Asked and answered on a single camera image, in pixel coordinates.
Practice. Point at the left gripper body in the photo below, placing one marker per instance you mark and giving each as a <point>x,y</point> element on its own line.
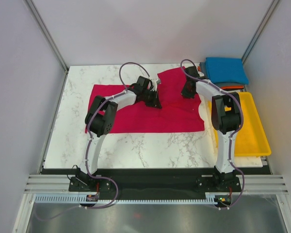
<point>150,98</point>

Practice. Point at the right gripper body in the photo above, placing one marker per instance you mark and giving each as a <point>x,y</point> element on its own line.
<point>186,92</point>

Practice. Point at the red t-shirt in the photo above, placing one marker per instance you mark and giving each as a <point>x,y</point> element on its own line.
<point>177,115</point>

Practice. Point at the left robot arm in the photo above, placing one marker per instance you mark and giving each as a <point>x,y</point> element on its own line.
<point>100,118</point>

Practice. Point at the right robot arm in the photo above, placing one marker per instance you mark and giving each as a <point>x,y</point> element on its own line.
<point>226,115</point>

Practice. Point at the blue folded t-shirt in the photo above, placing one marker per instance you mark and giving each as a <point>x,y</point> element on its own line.
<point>225,70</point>

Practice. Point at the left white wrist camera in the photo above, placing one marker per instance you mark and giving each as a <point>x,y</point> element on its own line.
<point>156,81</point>

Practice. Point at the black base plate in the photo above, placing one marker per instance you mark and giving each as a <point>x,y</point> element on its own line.
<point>153,183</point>

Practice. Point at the right aluminium frame post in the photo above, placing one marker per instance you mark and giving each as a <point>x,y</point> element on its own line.
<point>260,29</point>

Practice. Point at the aluminium frame post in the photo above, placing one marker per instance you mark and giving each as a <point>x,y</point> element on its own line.
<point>43,28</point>
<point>260,29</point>

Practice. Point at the white cable duct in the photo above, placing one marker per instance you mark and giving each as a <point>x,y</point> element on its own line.
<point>86,199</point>

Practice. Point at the left aluminium frame post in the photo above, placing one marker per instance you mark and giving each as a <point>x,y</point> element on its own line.
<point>43,28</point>

